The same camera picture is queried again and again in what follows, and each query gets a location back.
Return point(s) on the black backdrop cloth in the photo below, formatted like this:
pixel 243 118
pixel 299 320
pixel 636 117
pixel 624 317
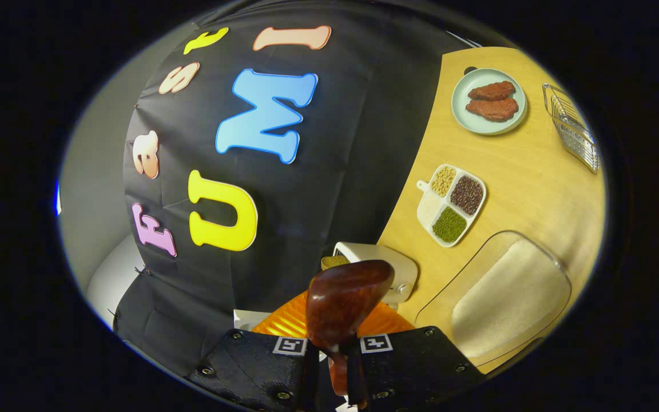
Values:
pixel 352 143

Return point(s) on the brown toast slice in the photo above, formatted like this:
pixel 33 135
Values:
pixel 334 262

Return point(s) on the white divided grain dish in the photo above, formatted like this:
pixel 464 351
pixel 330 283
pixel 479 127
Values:
pixel 452 206

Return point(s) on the dark wooden spoon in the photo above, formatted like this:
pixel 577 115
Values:
pixel 341 303

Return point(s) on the red meat piece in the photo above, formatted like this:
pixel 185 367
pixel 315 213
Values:
pixel 492 90
pixel 492 110

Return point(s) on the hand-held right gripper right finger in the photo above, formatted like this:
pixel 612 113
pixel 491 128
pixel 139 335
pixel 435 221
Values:
pixel 409 360

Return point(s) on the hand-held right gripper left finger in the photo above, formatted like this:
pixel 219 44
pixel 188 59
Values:
pixel 255 360

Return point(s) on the clear container of rice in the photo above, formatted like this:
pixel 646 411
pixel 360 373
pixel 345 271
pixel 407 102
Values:
pixel 507 297

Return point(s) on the white toaster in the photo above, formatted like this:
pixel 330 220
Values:
pixel 404 269

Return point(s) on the pale green plate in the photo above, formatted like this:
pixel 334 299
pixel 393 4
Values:
pixel 461 114

